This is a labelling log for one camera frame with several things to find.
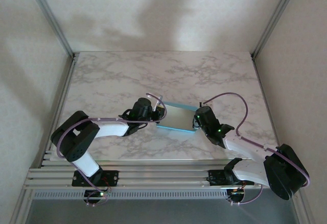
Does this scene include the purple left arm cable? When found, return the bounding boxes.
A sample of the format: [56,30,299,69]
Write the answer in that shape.
[57,92,168,207]

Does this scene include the teal and white paper box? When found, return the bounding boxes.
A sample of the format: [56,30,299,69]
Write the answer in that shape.
[155,101,202,135]

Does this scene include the aluminium frame cross rails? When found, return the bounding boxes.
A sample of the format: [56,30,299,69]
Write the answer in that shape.
[24,157,304,190]

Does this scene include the aluminium upright post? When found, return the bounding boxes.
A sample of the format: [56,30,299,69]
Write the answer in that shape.
[24,0,76,58]
[251,0,302,58]

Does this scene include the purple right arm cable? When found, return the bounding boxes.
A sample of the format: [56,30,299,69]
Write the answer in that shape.
[199,92,311,206]

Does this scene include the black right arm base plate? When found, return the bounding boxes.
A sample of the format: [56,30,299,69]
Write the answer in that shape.
[207,169,254,186]

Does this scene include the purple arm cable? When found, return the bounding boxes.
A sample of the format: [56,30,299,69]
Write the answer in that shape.
[57,92,168,207]
[199,92,311,206]

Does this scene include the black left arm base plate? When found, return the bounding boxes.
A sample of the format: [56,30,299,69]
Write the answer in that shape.
[72,169,120,187]

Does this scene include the grey slotted cable duct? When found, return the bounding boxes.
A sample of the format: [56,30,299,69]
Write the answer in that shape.
[30,189,229,200]

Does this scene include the aluminium frame leg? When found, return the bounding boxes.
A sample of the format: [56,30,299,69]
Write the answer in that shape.
[9,189,29,224]
[290,188,316,224]

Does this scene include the aluminium side rail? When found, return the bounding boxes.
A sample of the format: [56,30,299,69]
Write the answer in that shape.
[251,53,286,168]
[38,53,79,168]

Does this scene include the black control board with LED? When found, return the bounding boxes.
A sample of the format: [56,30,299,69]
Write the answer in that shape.
[226,187,246,202]
[83,189,111,201]

